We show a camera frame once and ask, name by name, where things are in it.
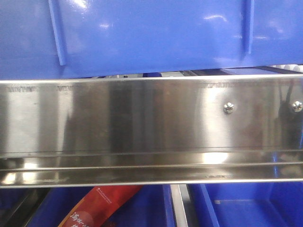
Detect large blue plastic bin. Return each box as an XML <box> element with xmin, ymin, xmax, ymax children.
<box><xmin>0</xmin><ymin>0</ymin><xmax>303</xmax><ymax>80</ymax></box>

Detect lower left blue bin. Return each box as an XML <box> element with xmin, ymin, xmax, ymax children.
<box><xmin>28</xmin><ymin>185</ymin><xmax>175</xmax><ymax>227</ymax></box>

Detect lower right blue bin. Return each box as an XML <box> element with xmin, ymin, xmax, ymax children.
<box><xmin>189</xmin><ymin>182</ymin><xmax>303</xmax><ymax>227</ymax></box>

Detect white conveyor rollers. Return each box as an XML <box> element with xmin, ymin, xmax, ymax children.
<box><xmin>274</xmin><ymin>64</ymin><xmax>303</xmax><ymax>73</ymax></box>

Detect left panel screw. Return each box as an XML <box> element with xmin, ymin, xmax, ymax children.
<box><xmin>223</xmin><ymin>102</ymin><xmax>235</xmax><ymax>114</ymax></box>

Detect panel screw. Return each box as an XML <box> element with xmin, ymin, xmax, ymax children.
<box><xmin>223</xmin><ymin>102</ymin><xmax>235</xmax><ymax>114</ymax></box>
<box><xmin>291</xmin><ymin>100</ymin><xmax>303</xmax><ymax>113</ymax></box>

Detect steel divider bar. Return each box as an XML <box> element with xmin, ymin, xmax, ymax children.
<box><xmin>170</xmin><ymin>184</ymin><xmax>198</xmax><ymax>227</ymax></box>

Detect red snack package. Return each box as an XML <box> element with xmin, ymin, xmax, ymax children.
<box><xmin>59</xmin><ymin>185</ymin><xmax>142</xmax><ymax>227</ymax></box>

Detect right panel screw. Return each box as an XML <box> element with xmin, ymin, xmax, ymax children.
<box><xmin>291</xmin><ymin>100</ymin><xmax>303</xmax><ymax>113</ymax></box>

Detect stainless steel rail panel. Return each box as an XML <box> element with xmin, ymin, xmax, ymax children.
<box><xmin>0</xmin><ymin>74</ymin><xmax>303</xmax><ymax>188</ymax></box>

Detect black frame bar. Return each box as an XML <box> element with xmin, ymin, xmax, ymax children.
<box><xmin>0</xmin><ymin>188</ymin><xmax>50</xmax><ymax>227</ymax></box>

